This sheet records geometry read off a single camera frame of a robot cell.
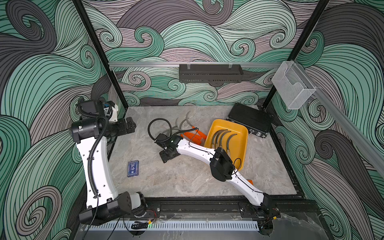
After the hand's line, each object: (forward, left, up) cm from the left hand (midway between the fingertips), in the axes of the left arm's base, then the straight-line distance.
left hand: (124, 126), depth 66 cm
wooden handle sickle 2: (+5, -55, -32) cm, 63 cm away
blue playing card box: (-8, +3, -32) cm, 33 cm away
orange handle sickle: (+19, -38, -34) cm, 54 cm away
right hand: (0, -15, -33) cm, 36 cm away
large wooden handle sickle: (+8, -45, -32) cm, 56 cm away
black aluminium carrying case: (+28, -80, -30) cm, 90 cm away
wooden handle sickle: (+15, -50, -33) cm, 61 cm away
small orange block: (-14, -64, -32) cm, 73 cm away
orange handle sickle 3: (+20, -29, -35) cm, 49 cm away
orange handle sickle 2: (+26, -31, -34) cm, 53 cm away
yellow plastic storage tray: (+11, -62, -33) cm, 71 cm away
